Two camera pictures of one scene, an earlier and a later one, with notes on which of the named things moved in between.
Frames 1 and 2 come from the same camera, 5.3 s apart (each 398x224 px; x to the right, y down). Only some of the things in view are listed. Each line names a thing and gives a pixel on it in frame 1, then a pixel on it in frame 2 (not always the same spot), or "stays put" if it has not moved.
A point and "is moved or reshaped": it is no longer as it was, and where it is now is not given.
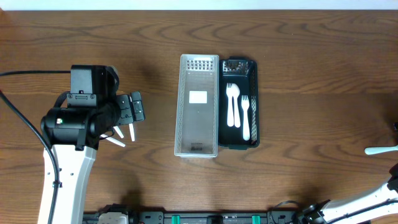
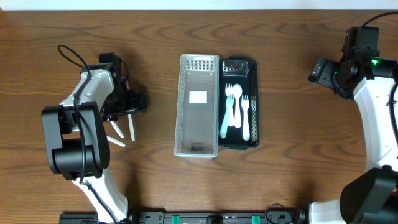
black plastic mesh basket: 243,71 stays put
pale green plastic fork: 369,150 is moved or reshaped
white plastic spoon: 118,131 stays put
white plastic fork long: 231,116 stays put
